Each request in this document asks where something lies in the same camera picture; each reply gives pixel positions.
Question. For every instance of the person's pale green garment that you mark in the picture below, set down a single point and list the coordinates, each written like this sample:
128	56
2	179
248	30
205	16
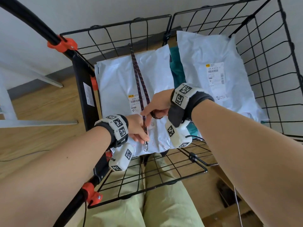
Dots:
165	205

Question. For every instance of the white mailer parcel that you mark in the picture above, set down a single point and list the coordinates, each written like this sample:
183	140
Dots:
113	80
201	51

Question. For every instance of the white marble-top side table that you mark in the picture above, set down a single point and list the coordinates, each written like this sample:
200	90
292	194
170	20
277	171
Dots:
7	104

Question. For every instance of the person's left hand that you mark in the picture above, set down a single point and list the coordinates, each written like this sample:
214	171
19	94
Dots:
137	127

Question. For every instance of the person's left forearm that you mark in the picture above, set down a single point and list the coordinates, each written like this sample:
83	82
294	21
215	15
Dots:
47	182

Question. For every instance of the person's right forearm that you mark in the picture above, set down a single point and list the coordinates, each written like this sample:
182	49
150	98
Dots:
255	163

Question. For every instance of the white wrist camera with markers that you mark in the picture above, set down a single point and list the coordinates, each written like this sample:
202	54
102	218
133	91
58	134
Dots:
177	134
120	158

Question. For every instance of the person's right hand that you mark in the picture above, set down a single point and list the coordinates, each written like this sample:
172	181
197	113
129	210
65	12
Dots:
161	101

